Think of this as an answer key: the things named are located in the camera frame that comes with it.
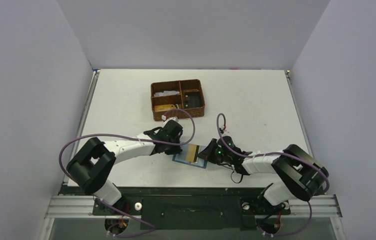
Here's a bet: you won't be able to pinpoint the gold card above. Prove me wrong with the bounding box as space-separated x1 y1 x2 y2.
154 104 179 112
186 144 201 164

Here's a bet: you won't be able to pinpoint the blue leather card holder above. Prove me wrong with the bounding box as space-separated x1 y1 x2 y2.
172 144 207 169

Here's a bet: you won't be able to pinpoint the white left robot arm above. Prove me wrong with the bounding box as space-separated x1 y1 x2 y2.
66 118 183 208

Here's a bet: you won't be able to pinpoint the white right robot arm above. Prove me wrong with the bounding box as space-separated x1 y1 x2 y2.
197 135 329 207

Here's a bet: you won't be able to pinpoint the gold card in basket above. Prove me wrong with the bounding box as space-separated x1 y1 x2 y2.
154 104 179 112

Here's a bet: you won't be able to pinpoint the silver cards in basket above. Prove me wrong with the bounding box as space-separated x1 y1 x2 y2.
153 90 180 97

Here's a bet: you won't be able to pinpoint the brown woven divided basket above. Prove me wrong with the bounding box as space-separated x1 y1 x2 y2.
150 79 205 121

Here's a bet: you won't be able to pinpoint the black items in basket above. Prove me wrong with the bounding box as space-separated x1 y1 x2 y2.
184 91 202 109

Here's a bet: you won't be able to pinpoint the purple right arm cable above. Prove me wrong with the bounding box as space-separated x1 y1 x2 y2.
216 113 330 238

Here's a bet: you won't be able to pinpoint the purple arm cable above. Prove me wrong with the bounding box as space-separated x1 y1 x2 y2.
216 113 330 238
58 108 196 239

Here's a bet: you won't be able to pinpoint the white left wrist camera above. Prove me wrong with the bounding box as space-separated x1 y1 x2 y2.
161 115 178 122

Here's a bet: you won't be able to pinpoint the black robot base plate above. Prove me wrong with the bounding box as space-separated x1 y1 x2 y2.
59 185 291 231

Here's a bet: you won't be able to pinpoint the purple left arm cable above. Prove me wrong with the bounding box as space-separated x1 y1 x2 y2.
58 108 196 239

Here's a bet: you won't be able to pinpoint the aluminium frame rail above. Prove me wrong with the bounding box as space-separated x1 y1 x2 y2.
43 194 342 220

